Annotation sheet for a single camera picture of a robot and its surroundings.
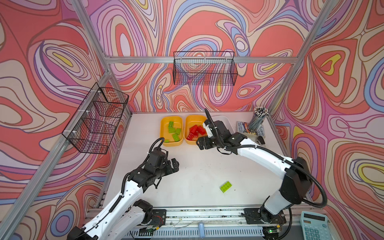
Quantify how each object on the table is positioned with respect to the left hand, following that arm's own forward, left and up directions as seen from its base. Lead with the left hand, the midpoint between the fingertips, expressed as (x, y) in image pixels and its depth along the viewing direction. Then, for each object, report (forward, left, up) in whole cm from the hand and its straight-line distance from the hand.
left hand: (175, 165), depth 79 cm
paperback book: (+34, -47, -9) cm, 59 cm away
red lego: (+28, -10, -6) cm, 31 cm away
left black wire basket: (+11, +42, +17) cm, 46 cm away
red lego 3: (+25, -8, -8) cm, 27 cm away
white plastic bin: (+38, -39, -7) cm, 55 cm away
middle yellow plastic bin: (+40, -8, -9) cm, 42 cm away
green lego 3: (+26, +3, -10) cm, 28 cm away
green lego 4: (-8, -28, -11) cm, 31 cm away
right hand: (+10, -17, +4) cm, 20 cm away
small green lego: (+31, +1, -11) cm, 33 cm away
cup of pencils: (+31, -52, +7) cm, 61 cm away
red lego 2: (+14, -15, +13) cm, 24 cm away
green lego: (+37, +7, -10) cm, 39 cm away
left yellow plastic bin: (+23, +7, -9) cm, 26 cm away
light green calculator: (-27, -67, -9) cm, 73 cm away
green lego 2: (+32, +6, -10) cm, 34 cm away
